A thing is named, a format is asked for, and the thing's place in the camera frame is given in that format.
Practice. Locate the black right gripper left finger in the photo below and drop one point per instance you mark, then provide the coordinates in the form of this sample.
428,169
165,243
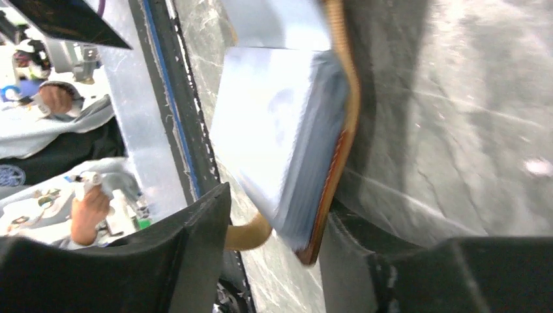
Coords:
171,266

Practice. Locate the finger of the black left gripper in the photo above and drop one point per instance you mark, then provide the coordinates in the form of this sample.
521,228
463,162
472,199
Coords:
69,20

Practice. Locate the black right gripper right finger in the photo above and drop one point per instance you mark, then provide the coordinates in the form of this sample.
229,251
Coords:
366,269

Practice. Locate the brown leather card holder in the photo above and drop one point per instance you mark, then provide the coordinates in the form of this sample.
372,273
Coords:
285,119

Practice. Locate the person in background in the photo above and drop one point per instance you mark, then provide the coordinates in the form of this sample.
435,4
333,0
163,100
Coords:
65,175

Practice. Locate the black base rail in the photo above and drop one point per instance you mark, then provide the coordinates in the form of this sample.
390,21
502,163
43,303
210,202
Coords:
181,108

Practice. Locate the aluminium frame rail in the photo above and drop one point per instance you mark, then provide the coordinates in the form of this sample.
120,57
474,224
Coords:
133,77

